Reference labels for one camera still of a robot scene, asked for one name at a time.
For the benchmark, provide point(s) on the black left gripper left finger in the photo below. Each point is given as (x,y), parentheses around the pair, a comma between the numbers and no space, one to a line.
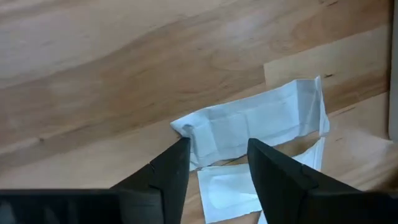
(174,180)

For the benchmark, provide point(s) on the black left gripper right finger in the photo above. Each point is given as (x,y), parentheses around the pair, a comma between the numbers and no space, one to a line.
(276,186)

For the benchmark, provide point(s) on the long white paper packet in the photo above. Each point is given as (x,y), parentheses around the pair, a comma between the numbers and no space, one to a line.
(227,193)
(248,121)

